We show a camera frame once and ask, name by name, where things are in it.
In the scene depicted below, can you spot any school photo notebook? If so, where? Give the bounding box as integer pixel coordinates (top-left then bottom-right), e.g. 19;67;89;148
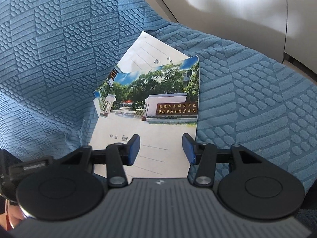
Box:
106;32;189;86
90;56;199;180

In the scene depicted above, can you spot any person's hand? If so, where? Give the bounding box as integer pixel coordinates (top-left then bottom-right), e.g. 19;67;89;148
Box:
1;200;26;230

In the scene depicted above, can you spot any blue quilted chair cover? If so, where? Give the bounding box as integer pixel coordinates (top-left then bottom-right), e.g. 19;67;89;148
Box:
1;0;316;190

